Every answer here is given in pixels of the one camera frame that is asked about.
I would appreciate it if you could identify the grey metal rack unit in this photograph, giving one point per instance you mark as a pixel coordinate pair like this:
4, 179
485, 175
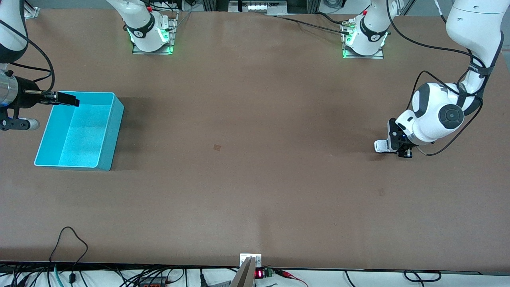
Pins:
259, 7

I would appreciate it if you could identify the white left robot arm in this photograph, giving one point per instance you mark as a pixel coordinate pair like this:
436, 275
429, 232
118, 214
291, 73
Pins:
434, 115

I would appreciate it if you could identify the aluminium camera mount bar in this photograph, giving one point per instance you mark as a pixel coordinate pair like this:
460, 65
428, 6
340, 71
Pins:
243, 279

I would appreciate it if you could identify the aluminium frame corner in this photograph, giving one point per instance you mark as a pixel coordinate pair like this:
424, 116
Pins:
34, 12

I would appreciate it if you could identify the white jeep toy car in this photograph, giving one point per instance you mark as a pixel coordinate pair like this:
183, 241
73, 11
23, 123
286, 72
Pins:
380, 146

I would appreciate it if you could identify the black power plug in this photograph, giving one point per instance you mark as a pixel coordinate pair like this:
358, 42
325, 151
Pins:
202, 279

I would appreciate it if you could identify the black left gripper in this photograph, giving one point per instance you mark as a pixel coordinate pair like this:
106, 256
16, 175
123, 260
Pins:
405, 152

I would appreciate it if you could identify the white mounting bracket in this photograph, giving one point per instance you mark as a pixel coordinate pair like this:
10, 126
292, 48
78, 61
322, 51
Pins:
244, 256

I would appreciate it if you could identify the red digit display module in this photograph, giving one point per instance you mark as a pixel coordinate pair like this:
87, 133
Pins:
259, 274

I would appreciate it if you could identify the teal plastic bin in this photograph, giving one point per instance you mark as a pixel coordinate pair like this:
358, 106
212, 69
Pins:
79, 135

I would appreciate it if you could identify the red and black box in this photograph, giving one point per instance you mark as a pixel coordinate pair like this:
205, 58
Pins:
153, 284

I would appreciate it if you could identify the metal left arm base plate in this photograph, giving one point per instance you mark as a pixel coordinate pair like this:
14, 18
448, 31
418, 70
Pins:
362, 57

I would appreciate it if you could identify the green terminal block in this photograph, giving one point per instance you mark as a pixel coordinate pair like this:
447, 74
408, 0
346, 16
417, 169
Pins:
269, 272

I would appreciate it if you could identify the dark aluminium post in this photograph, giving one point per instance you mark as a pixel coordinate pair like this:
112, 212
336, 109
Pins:
211, 4

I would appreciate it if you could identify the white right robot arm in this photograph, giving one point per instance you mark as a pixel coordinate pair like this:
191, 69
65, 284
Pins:
12, 24

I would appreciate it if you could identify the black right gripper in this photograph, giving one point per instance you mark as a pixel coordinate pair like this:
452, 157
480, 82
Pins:
28, 93

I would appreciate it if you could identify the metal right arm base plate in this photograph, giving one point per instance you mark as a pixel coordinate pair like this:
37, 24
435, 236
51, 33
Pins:
151, 52

